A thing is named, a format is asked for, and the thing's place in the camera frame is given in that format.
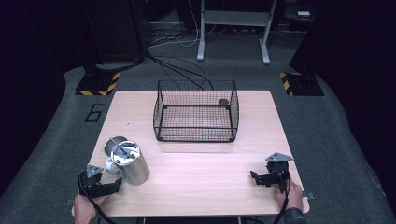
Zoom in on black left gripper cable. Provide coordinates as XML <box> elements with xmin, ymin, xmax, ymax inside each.
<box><xmin>78</xmin><ymin>170</ymin><xmax>117</xmax><ymax>224</ymax></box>

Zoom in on white metal desk frame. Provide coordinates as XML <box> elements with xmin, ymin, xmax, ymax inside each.
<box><xmin>196</xmin><ymin>0</ymin><xmax>278</xmax><ymax>65</ymax></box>

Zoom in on black base with hazard stripes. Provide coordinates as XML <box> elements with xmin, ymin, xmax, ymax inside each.
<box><xmin>278</xmin><ymin>71</ymin><xmax>325</xmax><ymax>97</ymax></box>
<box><xmin>75</xmin><ymin>71</ymin><xmax>121</xmax><ymax>97</ymax></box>

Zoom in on white floor cables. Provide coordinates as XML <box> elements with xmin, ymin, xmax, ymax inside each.
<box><xmin>148</xmin><ymin>0</ymin><xmax>219</xmax><ymax>49</ymax></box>

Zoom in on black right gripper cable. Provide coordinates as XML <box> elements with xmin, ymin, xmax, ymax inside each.
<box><xmin>271</xmin><ymin>166</ymin><xmax>291</xmax><ymax>224</ymax></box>

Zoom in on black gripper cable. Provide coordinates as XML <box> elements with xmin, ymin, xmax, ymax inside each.
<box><xmin>271</xmin><ymin>166</ymin><xmax>291</xmax><ymax>224</ymax></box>
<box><xmin>78</xmin><ymin>170</ymin><xmax>117</xmax><ymax>224</ymax></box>

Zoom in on black floor cables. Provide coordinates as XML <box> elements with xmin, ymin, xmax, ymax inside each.
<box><xmin>145</xmin><ymin>50</ymin><xmax>215</xmax><ymax>91</ymax></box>

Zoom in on person's left hand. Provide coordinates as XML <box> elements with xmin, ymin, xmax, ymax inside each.
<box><xmin>74</xmin><ymin>193</ymin><xmax>110</xmax><ymax>224</ymax></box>

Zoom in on tall steel tumbler with straw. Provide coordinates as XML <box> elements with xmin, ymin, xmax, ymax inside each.
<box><xmin>105</xmin><ymin>140</ymin><xmax>150</xmax><ymax>187</ymax></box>

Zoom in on small steel cup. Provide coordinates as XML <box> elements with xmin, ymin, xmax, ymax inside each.
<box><xmin>104</xmin><ymin>135</ymin><xmax>129</xmax><ymax>158</ymax></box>

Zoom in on black wire basket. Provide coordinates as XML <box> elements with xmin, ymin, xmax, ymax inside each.
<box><xmin>152</xmin><ymin>79</ymin><xmax>240</xmax><ymax>143</ymax></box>

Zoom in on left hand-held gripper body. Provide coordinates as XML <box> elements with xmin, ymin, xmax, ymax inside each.
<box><xmin>78</xmin><ymin>163</ymin><xmax>109</xmax><ymax>198</ymax></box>

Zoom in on person's right hand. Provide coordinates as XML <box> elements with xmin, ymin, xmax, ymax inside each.
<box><xmin>274</xmin><ymin>180</ymin><xmax>304</xmax><ymax>213</ymax></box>

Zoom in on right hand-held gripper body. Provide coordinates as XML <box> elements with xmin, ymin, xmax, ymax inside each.
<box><xmin>265</xmin><ymin>152</ymin><xmax>295</xmax><ymax>193</ymax></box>

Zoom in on black cabinet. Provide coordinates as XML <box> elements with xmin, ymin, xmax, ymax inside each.
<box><xmin>78</xmin><ymin>0</ymin><xmax>149</xmax><ymax>64</ymax></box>

